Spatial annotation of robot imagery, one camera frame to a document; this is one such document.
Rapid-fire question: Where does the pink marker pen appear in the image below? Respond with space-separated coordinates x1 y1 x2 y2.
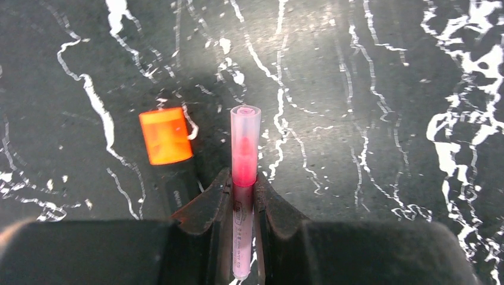
232 183 253 281

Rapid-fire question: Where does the translucent pink pen cap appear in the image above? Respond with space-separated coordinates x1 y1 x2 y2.
231 104 261 187

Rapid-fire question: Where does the orange black marker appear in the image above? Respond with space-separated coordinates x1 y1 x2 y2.
154 158 201 217

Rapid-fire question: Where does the orange pen cap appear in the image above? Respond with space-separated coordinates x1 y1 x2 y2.
138 107 193 166

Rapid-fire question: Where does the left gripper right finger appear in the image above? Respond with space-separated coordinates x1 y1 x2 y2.
254 174 478 284

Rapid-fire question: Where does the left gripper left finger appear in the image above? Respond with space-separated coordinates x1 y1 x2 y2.
1 169 232 284

